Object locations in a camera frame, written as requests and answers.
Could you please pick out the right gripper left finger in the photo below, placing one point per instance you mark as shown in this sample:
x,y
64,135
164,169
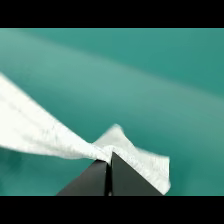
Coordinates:
x,y
90,181

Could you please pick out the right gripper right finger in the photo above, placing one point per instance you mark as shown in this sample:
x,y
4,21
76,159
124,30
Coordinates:
x,y
128,181

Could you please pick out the white garment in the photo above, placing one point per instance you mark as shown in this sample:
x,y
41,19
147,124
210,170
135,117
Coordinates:
x,y
30,130

